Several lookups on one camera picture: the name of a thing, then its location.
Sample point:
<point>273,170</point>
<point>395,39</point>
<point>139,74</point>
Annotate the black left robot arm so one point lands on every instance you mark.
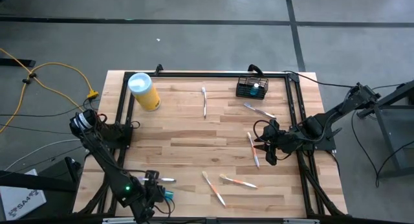
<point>106,165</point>

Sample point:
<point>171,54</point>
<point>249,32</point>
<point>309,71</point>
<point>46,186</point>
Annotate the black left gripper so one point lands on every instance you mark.
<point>150,195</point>

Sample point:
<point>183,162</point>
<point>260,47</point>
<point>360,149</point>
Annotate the white printed box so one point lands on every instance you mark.
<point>19,201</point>

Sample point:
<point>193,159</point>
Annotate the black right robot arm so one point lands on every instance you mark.
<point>326,120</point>

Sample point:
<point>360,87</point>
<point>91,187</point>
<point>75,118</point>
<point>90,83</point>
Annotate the orange white toothbrush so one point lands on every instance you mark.
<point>237,181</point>
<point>213,188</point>
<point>255,157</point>

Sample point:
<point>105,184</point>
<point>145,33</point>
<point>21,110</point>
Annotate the black frame clamp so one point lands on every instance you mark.
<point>255,68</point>
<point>158,69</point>

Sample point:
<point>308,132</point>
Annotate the grey metal side table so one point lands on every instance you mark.
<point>391,127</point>

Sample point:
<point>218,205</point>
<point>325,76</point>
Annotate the black aluminium table frame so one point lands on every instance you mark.
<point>210,74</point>

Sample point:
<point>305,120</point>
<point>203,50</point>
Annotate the white grey toothbrush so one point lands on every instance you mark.
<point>204,104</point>

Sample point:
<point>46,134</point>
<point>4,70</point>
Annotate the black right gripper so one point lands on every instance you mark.
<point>279,141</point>

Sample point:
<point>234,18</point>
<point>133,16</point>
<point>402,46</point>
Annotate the silver table edge bracket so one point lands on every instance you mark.
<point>300,221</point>
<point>119,220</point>

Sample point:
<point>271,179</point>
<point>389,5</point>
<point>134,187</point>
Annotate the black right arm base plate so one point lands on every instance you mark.
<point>326,143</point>

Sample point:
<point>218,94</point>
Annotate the black floor stand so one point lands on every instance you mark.
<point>61,172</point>

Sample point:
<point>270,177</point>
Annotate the black floor bar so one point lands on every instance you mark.
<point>16,62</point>

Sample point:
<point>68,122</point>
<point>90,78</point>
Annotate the yellow canister white lid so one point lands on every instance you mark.
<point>147,97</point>

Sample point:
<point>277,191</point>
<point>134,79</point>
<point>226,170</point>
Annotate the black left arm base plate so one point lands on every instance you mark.
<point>124,138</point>

